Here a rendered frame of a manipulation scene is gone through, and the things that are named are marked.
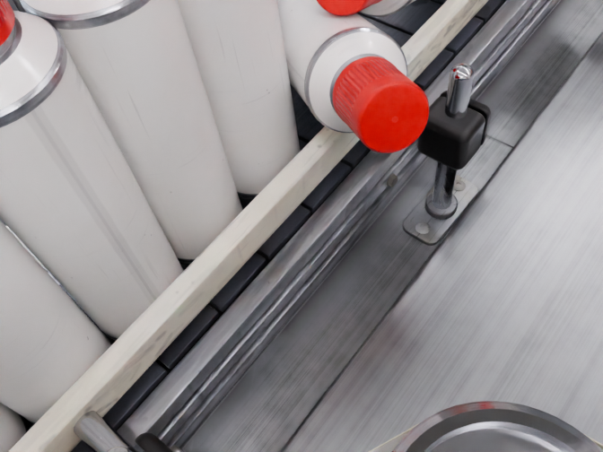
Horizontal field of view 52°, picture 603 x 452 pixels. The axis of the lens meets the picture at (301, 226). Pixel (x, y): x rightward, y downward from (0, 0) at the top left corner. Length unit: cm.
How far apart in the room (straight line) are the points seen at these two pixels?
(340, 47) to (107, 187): 12
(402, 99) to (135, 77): 11
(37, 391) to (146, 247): 7
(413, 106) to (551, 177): 13
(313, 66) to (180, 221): 10
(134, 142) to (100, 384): 10
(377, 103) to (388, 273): 15
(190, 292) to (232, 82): 10
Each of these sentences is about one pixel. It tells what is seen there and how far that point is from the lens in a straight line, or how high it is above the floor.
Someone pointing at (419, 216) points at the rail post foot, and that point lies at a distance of 40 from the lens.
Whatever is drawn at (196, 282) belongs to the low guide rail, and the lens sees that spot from 29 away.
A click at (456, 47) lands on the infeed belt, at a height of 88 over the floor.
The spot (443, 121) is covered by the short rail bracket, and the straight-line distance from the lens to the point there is 33.
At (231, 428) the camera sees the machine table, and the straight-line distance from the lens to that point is 35.
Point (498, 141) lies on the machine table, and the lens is 45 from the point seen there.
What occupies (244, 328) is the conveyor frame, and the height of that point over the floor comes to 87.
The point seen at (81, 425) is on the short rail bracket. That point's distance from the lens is 28.
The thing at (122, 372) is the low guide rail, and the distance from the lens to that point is 29.
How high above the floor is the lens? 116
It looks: 56 degrees down
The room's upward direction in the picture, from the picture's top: 10 degrees counter-clockwise
